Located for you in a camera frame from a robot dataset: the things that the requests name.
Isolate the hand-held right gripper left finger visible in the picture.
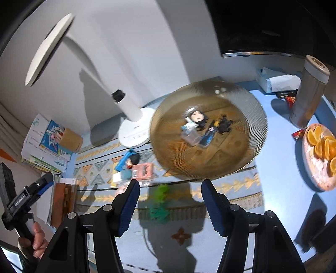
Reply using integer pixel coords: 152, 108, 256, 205
37, 179, 141, 273

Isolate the pink plate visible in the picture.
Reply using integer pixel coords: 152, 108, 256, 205
301, 123, 336, 191

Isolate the blue plastic toy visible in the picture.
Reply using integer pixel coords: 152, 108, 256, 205
115, 149, 137, 172

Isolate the small clear plastic box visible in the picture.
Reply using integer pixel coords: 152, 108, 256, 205
181, 130, 201, 146

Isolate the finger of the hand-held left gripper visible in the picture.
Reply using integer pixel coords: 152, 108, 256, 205
34, 172, 54, 197

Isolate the green plastic toy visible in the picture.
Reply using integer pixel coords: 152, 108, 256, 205
148, 184, 171, 226

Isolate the black monitor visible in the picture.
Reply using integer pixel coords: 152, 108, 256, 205
205, 0, 336, 58

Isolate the black haired figurine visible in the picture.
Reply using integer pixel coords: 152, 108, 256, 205
188, 107, 209, 130

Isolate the small white box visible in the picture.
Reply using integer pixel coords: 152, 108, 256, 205
112, 170, 132, 187

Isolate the amber ribbed glass bowl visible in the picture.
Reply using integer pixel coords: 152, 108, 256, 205
149, 80, 269, 181

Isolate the pink printed cardboard box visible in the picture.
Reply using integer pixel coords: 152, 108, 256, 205
131, 162, 154, 182

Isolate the black battery packet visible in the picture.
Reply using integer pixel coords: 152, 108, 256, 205
199, 126, 218, 149

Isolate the person's left hand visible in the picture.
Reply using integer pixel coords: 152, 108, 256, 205
18, 222, 49, 259

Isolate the black ribbed box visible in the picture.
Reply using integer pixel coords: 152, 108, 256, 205
0, 162, 17, 208

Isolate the small black packet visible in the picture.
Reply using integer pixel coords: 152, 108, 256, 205
276, 90, 297, 99

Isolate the blue tissue box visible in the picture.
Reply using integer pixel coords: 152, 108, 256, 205
256, 67, 301, 94

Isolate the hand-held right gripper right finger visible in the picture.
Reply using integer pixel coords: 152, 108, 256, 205
201, 179, 307, 273

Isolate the grey tumbler with cream lid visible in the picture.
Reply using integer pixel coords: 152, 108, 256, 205
289, 55, 330, 128

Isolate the pile of orange slices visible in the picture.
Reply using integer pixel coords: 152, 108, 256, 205
306, 125, 336, 177

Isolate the white desk lamp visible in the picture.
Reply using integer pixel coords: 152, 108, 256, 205
25, 13, 156, 147

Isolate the small dark haired doll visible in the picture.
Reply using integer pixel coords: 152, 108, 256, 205
127, 153, 140, 170

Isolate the stack of booklets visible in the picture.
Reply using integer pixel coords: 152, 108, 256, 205
20, 113, 74, 174

